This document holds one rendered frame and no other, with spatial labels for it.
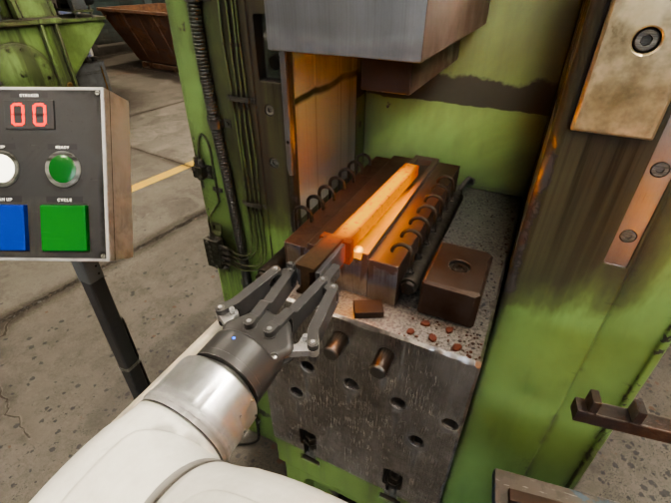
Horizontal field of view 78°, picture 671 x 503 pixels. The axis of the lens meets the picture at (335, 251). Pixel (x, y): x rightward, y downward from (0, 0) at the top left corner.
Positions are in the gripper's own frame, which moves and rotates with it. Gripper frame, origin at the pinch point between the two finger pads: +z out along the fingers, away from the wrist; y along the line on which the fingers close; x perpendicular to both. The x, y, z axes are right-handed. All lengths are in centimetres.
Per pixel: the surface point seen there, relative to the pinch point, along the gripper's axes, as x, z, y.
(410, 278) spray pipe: -7.5, 10.6, 9.4
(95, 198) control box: 1.0, -1.6, -40.5
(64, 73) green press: -71, 246, -434
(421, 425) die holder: -30.7, 2.4, 16.2
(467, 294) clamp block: -6.5, 9.5, 18.0
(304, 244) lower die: -6.3, 10.2, -8.9
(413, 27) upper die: 26.2, 10.8, 6.4
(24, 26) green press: -25, 229, -439
